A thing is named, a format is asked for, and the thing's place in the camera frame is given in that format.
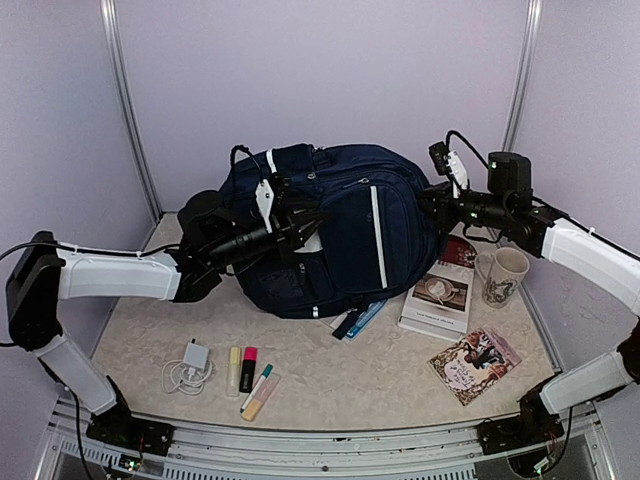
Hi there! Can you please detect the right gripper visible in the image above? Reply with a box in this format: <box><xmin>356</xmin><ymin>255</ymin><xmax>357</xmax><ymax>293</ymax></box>
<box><xmin>409</xmin><ymin>178</ymin><xmax>512</xmax><ymax>232</ymax></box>

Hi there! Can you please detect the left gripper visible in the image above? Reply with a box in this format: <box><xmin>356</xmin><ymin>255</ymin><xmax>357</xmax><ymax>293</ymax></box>
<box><xmin>207</xmin><ymin>197</ymin><xmax>333</xmax><ymax>269</ymax></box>

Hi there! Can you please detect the navy blue backpack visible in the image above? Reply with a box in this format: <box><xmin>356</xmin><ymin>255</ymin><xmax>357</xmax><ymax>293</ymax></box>
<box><xmin>220</xmin><ymin>144</ymin><xmax>447</xmax><ymax>319</ymax></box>

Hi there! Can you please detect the white charger with cable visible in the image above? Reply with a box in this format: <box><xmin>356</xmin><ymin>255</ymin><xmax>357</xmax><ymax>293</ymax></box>
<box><xmin>160</xmin><ymin>339</ymin><xmax>214</xmax><ymax>396</ymax></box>

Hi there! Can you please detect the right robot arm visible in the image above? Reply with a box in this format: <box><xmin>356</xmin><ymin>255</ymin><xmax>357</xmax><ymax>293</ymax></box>
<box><xmin>419</xmin><ymin>142</ymin><xmax>639</xmax><ymax>455</ymax></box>

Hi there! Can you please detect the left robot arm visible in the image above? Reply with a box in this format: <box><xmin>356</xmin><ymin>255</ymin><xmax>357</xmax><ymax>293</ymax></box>
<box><xmin>6</xmin><ymin>190</ymin><xmax>328</xmax><ymax>456</ymax></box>

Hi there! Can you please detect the white patterned mug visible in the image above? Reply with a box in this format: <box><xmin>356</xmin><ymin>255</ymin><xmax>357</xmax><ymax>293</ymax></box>
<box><xmin>474</xmin><ymin>247</ymin><xmax>530</xmax><ymax>309</ymax></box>

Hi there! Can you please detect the red patterned plate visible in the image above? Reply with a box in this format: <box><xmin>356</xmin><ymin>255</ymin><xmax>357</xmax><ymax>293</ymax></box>
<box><xmin>440</xmin><ymin>235</ymin><xmax>478</xmax><ymax>268</ymax></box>

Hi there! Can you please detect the dog cover book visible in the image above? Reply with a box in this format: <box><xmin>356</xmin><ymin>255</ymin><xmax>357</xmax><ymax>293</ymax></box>
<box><xmin>325</xmin><ymin>300</ymin><xmax>387</xmax><ymax>341</ymax></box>

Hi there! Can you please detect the coffee cover white book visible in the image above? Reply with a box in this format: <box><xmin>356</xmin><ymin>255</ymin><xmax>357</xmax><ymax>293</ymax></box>
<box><xmin>397</xmin><ymin>260</ymin><xmax>475</xmax><ymax>342</ymax></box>

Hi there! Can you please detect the teal white marker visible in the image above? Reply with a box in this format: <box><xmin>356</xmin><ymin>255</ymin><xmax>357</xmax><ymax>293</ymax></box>
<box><xmin>240</xmin><ymin>364</ymin><xmax>273</xmax><ymax>413</ymax></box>

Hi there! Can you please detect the pink black highlighter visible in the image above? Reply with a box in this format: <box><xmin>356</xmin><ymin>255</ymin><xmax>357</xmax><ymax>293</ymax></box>
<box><xmin>239</xmin><ymin>347</ymin><xmax>258</xmax><ymax>393</ymax></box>

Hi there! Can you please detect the illustrated floral cover book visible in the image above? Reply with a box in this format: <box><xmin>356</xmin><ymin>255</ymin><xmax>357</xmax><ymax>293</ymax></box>
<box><xmin>428</xmin><ymin>327</ymin><xmax>522</xmax><ymax>406</ymax></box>

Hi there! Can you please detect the orange pastel highlighter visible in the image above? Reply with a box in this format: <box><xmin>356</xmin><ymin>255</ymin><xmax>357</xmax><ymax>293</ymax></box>
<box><xmin>240</xmin><ymin>373</ymin><xmax>281</xmax><ymax>422</ymax></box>

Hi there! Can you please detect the yellow highlighter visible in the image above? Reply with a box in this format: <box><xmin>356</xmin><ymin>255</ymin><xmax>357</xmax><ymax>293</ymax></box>
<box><xmin>226</xmin><ymin>346</ymin><xmax>242</xmax><ymax>397</ymax></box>

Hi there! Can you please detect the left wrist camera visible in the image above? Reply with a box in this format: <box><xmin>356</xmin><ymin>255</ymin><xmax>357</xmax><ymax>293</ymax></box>
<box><xmin>255</xmin><ymin>174</ymin><xmax>290</xmax><ymax>234</ymax></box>

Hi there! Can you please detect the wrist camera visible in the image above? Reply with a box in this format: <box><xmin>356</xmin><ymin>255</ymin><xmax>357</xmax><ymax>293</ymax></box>
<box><xmin>255</xmin><ymin>174</ymin><xmax>290</xmax><ymax>234</ymax></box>
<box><xmin>428</xmin><ymin>142</ymin><xmax>470</xmax><ymax>198</ymax></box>

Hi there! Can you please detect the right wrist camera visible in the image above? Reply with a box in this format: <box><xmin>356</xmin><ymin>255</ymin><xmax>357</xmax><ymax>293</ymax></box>
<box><xmin>428</xmin><ymin>142</ymin><xmax>470</xmax><ymax>198</ymax></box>

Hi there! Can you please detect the right aluminium frame post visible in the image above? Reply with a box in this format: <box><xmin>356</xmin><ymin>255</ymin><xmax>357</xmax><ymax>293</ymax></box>
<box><xmin>500</xmin><ymin>0</ymin><xmax>543</xmax><ymax>151</ymax></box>

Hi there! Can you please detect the aluminium frame post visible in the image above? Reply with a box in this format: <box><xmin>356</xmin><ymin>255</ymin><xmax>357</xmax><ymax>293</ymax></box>
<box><xmin>500</xmin><ymin>0</ymin><xmax>543</xmax><ymax>151</ymax></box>
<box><xmin>100</xmin><ymin>0</ymin><xmax>163</xmax><ymax>223</ymax></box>

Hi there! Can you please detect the front aluminium rail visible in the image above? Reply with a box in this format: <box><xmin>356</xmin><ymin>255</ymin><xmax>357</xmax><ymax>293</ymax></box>
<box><xmin>32</xmin><ymin>399</ymin><xmax>621</xmax><ymax>479</ymax></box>

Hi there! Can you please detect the left aluminium frame post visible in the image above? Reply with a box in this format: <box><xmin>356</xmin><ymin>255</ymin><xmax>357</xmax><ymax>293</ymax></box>
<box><xmin>100</xmin><ymin>0</ymin><xmax>163</xmax><ymax>223</ymax></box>

